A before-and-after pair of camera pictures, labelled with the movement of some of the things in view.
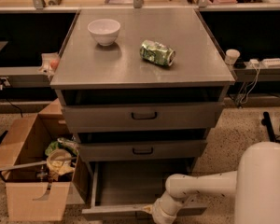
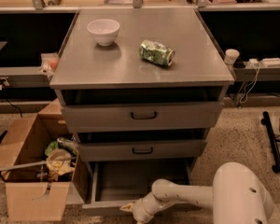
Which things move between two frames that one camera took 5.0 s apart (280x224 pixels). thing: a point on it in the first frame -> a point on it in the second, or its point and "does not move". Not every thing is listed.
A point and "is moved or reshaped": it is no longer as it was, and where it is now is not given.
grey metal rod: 20,165 does not move
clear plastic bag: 49,62 does not move
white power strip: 273,63 does not move
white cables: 247,87 does not move
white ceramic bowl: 105,31 does not move
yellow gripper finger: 148,208 -> 128,207
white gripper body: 159,208 -> 139,208
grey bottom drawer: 120,189 is moved or reshaped
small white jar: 231,56 does not move
